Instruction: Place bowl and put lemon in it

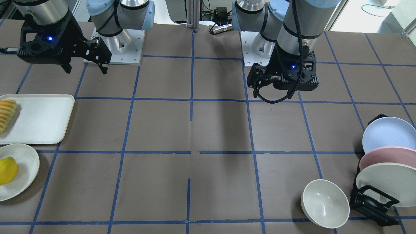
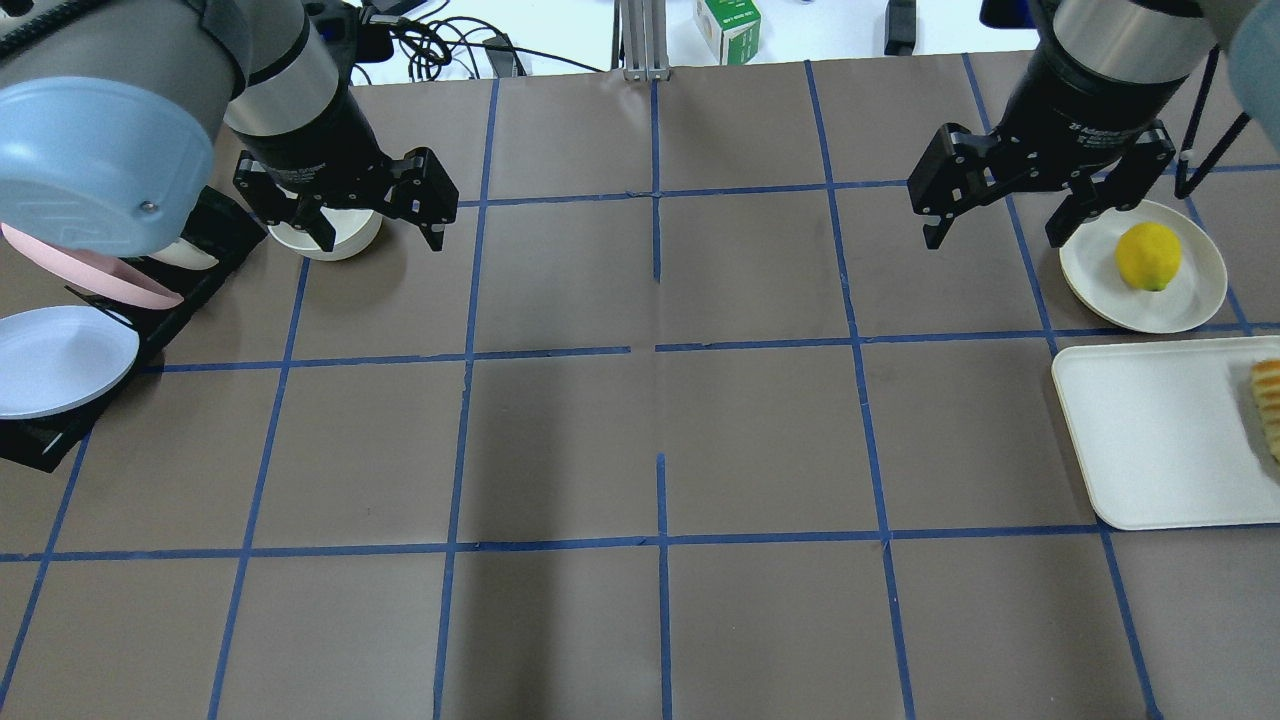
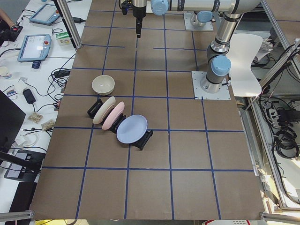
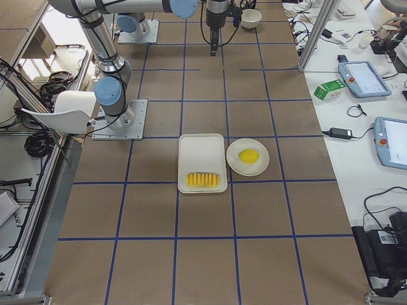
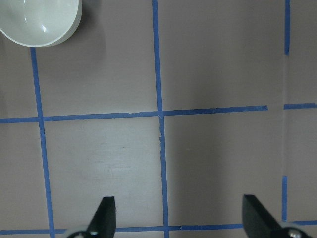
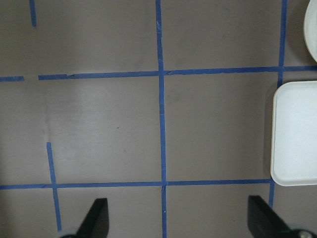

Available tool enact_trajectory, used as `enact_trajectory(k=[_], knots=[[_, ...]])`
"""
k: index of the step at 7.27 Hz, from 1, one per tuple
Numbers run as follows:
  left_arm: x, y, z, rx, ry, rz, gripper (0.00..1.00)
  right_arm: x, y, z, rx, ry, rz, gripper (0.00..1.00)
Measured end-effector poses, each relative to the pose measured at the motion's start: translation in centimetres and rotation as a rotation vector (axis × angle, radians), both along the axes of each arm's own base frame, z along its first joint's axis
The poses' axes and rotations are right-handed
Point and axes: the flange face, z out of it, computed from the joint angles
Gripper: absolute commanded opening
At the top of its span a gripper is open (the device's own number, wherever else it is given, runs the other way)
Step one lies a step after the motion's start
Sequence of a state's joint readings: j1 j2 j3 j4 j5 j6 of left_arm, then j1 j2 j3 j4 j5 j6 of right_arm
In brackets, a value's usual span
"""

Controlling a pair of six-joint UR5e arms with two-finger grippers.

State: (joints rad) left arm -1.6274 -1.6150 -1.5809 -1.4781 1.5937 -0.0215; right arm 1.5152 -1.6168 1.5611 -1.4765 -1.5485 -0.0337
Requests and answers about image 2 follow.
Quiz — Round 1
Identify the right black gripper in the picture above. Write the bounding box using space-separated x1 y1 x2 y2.
908 50 1184 250

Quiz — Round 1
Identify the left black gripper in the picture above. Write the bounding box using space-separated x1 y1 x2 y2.
233 91 460 252

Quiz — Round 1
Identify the white bowl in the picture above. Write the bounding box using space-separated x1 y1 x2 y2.
268 205 383 263

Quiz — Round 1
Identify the yellow lemon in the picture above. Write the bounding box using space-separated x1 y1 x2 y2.
1114 222 1181 292

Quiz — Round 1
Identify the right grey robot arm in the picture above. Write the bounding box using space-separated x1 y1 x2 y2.
908 1 1277 249

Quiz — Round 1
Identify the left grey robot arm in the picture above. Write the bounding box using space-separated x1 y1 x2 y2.
1 1 460 258

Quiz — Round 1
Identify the cream round plate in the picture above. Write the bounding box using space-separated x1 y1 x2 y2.
1059 201 1228 334

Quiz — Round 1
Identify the cream plate in rack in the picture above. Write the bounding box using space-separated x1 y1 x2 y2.
148 238 219 272

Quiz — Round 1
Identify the black device on desk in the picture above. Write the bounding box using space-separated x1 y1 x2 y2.
883 0 918 56

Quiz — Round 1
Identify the pink plate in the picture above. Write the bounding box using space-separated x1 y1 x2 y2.
3 224 184 310

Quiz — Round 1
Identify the white rectangular tray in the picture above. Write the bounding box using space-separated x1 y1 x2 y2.
1051 336 1279 530

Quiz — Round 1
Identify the grilled bread piece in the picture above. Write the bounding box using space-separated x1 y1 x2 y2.
1251 357 1280 462

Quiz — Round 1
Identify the white plate in rack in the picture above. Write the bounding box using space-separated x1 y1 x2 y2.
1 305 140 421

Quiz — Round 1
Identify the green white carton box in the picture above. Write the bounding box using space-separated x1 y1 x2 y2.
694 1 763 67

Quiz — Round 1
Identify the black dish rack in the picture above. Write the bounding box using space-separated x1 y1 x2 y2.
1 188 266 471

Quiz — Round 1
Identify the black cables bundle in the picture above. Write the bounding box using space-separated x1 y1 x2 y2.
360 0 605 85

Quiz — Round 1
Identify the aluminium frame post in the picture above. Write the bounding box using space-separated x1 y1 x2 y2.
613 1 671 82

